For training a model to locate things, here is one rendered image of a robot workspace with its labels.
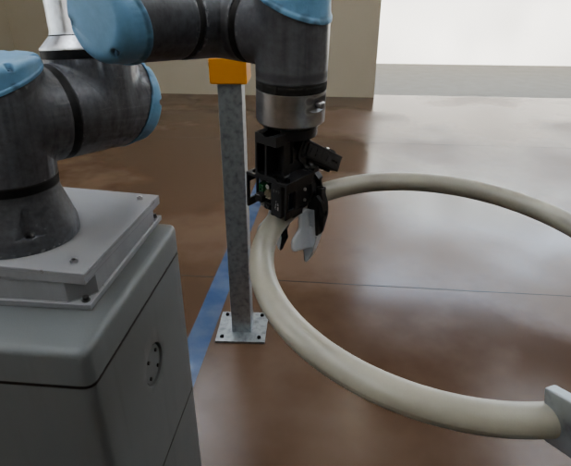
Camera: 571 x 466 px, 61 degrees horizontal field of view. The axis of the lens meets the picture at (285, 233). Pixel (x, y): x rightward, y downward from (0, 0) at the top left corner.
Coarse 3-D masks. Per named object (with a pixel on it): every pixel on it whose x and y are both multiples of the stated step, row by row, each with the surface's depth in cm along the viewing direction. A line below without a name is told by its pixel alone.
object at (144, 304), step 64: (0, 320) 70; (64, 320) 70; (128, 320) 77; (0, 384) 67; (64, 384) 66; (128, 384) 78; (0, 448) 74; (64, 448) 72; (128, 448) 79; (192, 448) 119
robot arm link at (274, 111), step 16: (256, 96) 62; (272, 96) 59; (288, 96) 58; (304, 96) 58; (320, 96) 60; (256, 112) 63; (272, 112) 60; (288, 112) 59; (304, 112) 59; (320, 112) 61; (272, 128) 61; (288, 128) 60; (304, 128) 60
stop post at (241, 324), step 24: (216, 72) 154; (240, 72) 153; (240, 96) 159; (240, 120) 162; (240, 144) 166; (240, 168) 170; (240, 192) 174; (240, 216) 178; (240, 240) 182; (240, 264) 187; (240, 288) 192; (240, 312) 197; (216, 336) 199; (240, 336) 199; (264, 336) 199
